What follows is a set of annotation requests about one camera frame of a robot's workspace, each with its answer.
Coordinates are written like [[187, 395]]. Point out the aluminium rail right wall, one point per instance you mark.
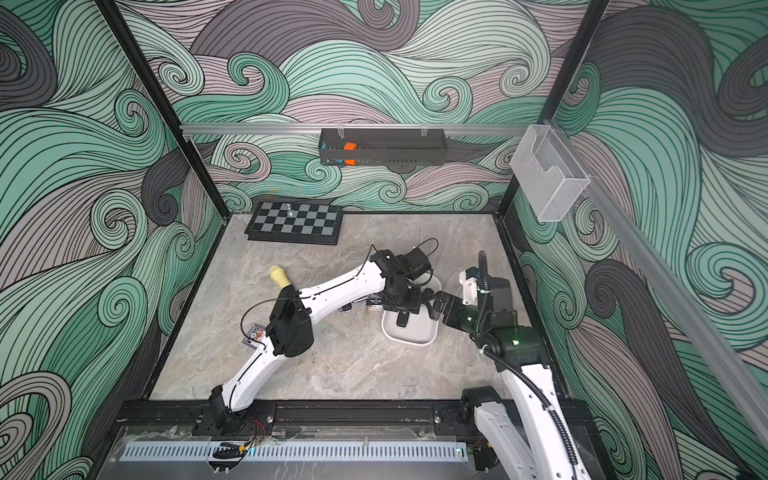
[[747, 394]]

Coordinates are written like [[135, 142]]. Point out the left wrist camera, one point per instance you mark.
[[416, 263]]

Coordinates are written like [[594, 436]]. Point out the aluminium rail wall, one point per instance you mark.
[[747, 394], [273, 128]]

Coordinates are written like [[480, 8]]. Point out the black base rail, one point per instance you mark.
[[281, 418]]

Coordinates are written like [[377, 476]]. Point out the blue playing card box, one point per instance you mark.
[[254, 336]]

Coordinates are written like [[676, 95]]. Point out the black wall shelf tray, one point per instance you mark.
[[396, 147]]

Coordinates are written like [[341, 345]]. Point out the aluminium rail back wall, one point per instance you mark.
[[273, 128]]

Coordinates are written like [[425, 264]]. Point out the black grey chessboard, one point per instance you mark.
[[314, 224]]

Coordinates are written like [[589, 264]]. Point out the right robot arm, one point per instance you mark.
[[543, 447]]

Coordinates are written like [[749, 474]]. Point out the white slotted cable duct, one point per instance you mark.
[[302, 451]]

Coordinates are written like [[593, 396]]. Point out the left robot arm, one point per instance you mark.
[[390, 278]]

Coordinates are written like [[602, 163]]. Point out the white plastic storage box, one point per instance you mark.
[[421, 330]]

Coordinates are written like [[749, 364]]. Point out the clear acrylic wall holder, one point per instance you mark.
[[549, 172]]

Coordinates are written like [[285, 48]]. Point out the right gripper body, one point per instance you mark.
[[466, 315]]

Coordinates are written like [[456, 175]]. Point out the yellow plastic cylinder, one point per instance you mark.
[[278, 275]]

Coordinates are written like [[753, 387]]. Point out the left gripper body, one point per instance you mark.
[[404, 300]]

